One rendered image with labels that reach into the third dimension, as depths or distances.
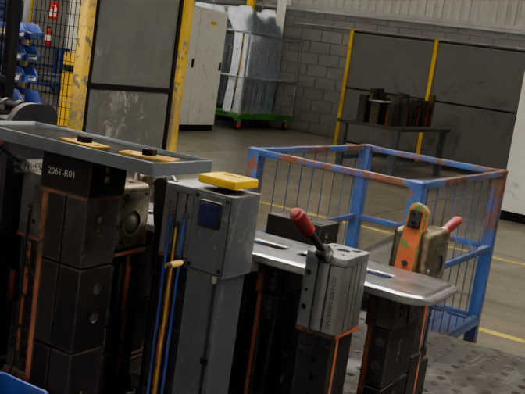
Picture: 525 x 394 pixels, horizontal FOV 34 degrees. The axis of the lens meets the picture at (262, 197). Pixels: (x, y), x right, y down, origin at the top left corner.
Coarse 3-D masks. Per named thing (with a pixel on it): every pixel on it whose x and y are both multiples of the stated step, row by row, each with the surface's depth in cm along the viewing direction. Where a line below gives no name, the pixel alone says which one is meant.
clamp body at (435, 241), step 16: (432, 240) 150; (448, 240) 158; (432, 256) 152; (416, 272) 152; (432, 272) 154; (416, 320) 153; (416, 336) 155; (416, 352) 157; (416, 368) 157; (416, 384) 159
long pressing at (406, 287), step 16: (256, 240) 155; (272, 240) 156; (288, 240) 158; (256, 256) 142; (272, 256) 141; (288, 256) 144; (304, 256) 146; (304, 272) 138; (384, 272) 143; (400, 272) 144; (368, 288) 132; (384, 288) 131; (400, 288) 133; (416, 288) 135; (432, 288) 136; (448, 288) 139; (416, 304) 129; (432, 304) 130
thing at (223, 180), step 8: (200, 176) 114; (208, 176) 113; (216, 176) 114; (224, 176) 115; (232, 176) 115; (240, 176) 117; (216, 184) 113; (224, 184) 112; (232, 184) 111; (240, 184) 112; (248, 184) 114; (256, 184) 116; (232, 192) 114
